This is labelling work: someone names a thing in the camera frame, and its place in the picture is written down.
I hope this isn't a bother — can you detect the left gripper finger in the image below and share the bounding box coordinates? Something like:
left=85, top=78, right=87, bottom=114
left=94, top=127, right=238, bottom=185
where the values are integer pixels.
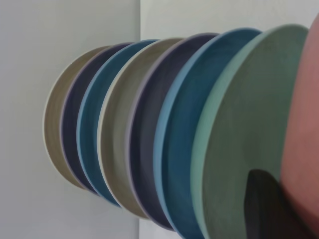
left=243, top=169, right=319, bottom=239

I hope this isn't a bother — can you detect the pink plate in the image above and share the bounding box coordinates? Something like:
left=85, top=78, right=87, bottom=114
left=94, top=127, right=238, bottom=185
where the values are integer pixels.
left=279, top=11, right=319, bottom=239

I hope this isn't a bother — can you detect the green plate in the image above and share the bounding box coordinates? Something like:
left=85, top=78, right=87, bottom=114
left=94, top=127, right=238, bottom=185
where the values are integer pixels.
left=190, top=23, right=310, bottom=239

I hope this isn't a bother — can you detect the blue plate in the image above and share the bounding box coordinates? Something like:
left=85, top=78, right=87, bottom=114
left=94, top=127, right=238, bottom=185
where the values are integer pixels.
left=152, top=27, right=262, bottom=239
left=76, top=39, right=160, bottom=209

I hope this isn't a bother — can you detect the dark purple plate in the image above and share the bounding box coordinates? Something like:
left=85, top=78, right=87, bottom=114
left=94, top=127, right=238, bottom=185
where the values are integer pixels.
left=60, top=42, right=135, bottom=196
left=126, top=33, right=220, bottom=231

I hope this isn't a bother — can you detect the beige plate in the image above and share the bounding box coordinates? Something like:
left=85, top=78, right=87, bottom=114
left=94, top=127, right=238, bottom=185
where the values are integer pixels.
left=42, top=45, right=113, bottom=191
left=97, top=37, right=185, bottom=220

